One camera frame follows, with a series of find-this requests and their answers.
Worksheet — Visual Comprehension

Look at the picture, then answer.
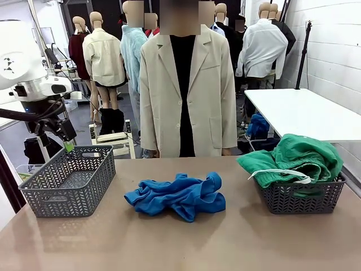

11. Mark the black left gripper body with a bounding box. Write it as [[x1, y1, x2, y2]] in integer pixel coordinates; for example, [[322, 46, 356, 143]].
[[27, 118, 59, 135]]

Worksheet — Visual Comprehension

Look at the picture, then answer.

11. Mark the bright blue garment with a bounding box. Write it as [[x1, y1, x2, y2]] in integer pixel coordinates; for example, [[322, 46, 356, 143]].
[[124, 171, 227, 223]]

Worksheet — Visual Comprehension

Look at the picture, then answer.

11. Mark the green drawstring garment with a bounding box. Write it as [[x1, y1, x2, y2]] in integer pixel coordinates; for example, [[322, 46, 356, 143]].
[[236, 133, 344, 189]]

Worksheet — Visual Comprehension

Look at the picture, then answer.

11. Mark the person's left forearm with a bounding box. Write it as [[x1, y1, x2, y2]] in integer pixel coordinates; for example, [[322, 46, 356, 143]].
[[219, 107, 238, 149]]

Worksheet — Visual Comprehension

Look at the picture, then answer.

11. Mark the person's right forearm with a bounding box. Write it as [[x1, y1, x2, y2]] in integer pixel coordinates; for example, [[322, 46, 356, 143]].
[[140, 107, 160, 152]]

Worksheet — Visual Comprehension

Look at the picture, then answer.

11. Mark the black bag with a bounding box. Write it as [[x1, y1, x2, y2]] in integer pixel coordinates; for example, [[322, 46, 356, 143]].
[[24, 137, 63, 164]]

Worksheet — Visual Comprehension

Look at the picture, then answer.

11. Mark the clear bin with green contents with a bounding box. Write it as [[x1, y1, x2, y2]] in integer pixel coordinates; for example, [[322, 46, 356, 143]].
[[15, 164, 36, 181]]

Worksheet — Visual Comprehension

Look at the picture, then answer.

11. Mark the black trousers heap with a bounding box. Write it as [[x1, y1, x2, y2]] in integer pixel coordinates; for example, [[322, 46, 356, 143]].
[[99, 108, 125, 136]]

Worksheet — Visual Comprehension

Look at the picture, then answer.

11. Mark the pale wooden stool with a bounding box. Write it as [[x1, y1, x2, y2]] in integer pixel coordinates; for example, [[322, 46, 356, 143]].
[[95, 132, 136, 159]]

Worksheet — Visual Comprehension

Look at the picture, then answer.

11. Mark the black monitor on pole stand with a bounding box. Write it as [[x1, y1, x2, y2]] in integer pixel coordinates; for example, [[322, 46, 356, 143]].
[[43, 47, 61, 70]]

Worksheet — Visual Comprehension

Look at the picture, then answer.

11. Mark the grey plastic woven basket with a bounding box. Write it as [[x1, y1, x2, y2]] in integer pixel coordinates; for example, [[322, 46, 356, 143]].
[[18, 145, 116, 218], [252, 172, 347, 215]]

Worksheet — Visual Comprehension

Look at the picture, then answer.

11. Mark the mannequin in maroon top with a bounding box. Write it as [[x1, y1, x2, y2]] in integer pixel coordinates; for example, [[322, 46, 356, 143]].
[[68, 16, 102, 125]]

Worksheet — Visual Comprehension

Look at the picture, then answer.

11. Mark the mannequin in cream jacket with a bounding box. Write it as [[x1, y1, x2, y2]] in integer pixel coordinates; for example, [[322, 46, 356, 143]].
[[82, 11, 127, 111]]

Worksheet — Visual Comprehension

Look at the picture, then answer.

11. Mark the person in beige coat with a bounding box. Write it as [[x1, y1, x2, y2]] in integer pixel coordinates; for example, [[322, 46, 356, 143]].
[[139, 0, 238, 159]]

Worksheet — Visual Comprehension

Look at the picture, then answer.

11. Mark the mannequin in light blue fleece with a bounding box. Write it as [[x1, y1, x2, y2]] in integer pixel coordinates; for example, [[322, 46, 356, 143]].
[[120, 0, 149, 94]]

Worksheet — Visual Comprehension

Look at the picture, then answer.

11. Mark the mannequin in red jacket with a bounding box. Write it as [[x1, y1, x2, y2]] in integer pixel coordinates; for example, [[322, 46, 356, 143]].
[[144, 12, 160, 39]]

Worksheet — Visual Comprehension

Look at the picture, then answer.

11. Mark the mannequin in pale blue shirt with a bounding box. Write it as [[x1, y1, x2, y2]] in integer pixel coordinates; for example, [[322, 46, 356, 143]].
[[210, 22, 226, 37]]

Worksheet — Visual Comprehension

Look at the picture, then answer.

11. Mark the standing bystander person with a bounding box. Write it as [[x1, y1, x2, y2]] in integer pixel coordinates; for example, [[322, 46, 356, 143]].
[[234, 16, 249, 94]]

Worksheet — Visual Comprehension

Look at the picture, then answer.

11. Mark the mannequin in black jacket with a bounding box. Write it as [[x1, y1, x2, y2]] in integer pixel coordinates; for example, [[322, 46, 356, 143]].
[[214, 3, 240, 51]]

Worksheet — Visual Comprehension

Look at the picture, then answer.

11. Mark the mannequin in white shirt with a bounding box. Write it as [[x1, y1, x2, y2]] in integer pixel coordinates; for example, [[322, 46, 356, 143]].
[[235, 2, 289, 90]]

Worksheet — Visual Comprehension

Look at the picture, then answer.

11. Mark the mannequin in black coat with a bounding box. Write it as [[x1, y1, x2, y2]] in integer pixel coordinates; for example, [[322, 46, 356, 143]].
[[272, 2, 297, 57]]

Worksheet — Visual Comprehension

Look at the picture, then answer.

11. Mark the white rectangular table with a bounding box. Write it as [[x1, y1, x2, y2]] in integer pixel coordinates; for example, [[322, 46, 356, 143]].
[[244, 89, 361, 144]]

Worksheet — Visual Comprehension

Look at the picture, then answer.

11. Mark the black tripod stand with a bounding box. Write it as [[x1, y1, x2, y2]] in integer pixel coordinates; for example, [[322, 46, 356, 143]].
[[295, 19, 314, 90]]

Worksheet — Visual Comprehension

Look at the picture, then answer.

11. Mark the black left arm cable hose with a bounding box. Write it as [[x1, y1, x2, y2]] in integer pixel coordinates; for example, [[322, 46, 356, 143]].
[[0, 108, 40, 123]]

